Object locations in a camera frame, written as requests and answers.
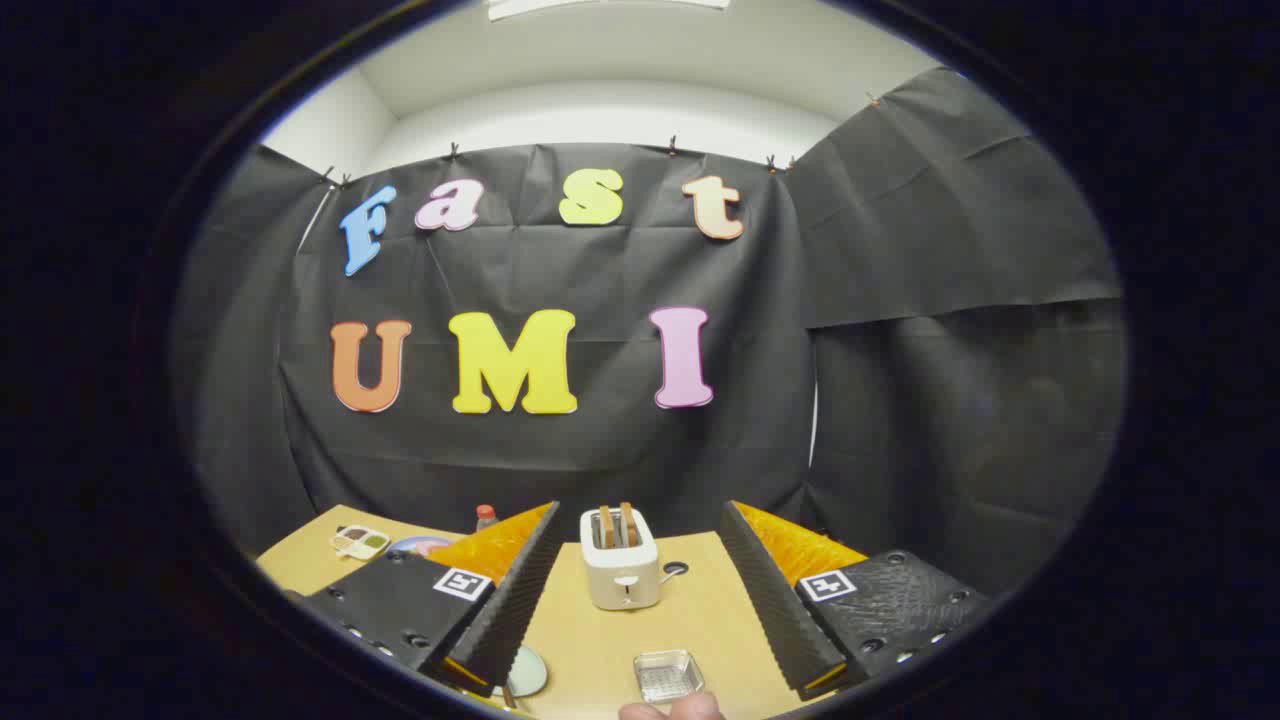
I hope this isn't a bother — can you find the white divided sauce dish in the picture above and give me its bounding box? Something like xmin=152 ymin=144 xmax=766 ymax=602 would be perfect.
xmin=331 ymin=525 xmax=391 ymax=561

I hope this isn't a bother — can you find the small metal tray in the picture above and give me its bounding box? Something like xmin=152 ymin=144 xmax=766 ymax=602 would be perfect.
xmin=633 ymin=650 xmax=705 ymax=704

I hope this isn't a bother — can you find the ceiling light panel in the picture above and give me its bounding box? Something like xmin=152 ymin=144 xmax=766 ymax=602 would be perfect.
xmin=487 ymin=0 xmax=731 ymax=21

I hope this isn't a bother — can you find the black backdrop cloth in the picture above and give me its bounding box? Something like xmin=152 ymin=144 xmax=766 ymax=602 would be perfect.
xmin=170 ymin=65 xmax=1129 ymax=601

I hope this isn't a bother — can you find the white toaster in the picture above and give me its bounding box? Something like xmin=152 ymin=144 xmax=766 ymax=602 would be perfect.
xmin=580 ymin=505 xmax=663 ymax=611

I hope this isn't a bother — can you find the light green plate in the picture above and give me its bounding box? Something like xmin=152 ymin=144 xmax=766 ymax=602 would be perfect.
xmin=495 ymin=645 xmax=549 ymax=698

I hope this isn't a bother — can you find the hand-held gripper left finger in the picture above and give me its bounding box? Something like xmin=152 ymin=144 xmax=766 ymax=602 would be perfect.
xmin=283 ymin=500 xmax=563 ymax=699

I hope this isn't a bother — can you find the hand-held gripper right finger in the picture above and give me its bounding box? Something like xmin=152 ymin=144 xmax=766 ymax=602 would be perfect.
xmin=720 ymin=500 xmax=996 ymax=701

